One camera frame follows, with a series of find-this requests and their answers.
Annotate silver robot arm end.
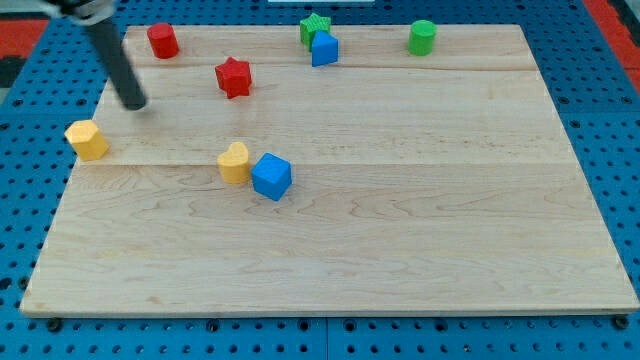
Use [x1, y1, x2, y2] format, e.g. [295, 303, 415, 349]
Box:
[38, 0, 115, 26]

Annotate red star block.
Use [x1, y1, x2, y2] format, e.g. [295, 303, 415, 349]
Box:
[214, 57, 252, 99]

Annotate green star block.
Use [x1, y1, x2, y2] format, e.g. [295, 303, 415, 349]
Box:
[299, 13, 332, 52]

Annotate blue cube block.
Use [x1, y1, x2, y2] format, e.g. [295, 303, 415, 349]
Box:
[251, 153, 292, 201]

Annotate wooden board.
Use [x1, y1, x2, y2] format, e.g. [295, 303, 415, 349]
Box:
[21, 25, 639, 318]

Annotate yellow heart block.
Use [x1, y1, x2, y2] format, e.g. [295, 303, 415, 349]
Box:
[217, 142, 250, 184]

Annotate blue triangle block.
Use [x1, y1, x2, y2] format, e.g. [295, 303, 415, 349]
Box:
[311, 31, 339, 67]

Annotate green cylinder block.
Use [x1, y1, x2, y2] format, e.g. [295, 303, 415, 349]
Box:
[407, 20, 437, 56]

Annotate red cylinder block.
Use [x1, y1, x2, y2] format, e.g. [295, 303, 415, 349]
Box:
[147, 22, 179, 59]

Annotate yellow hexagon block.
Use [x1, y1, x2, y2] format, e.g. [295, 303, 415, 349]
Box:
[64, 120, 110, 162]

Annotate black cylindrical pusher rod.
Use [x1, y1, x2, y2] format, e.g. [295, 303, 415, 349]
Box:
[85, 18, 147, 111]

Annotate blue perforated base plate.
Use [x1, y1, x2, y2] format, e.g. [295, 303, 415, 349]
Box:
[1, 0, 639, 359]

